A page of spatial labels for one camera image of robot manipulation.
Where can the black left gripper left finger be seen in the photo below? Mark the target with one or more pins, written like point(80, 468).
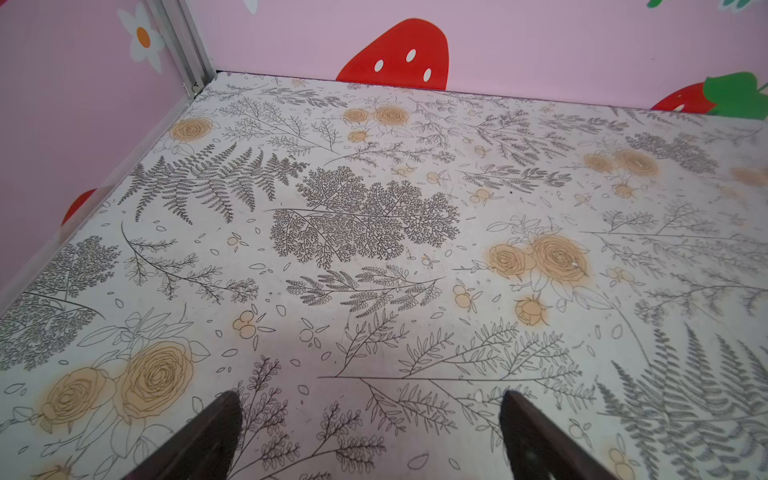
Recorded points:
point(203, 449)

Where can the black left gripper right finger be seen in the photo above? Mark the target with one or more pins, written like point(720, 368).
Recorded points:
point(537, 448)

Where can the aluminium frame corner post left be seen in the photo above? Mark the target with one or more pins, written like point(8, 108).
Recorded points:
point(183, 38)

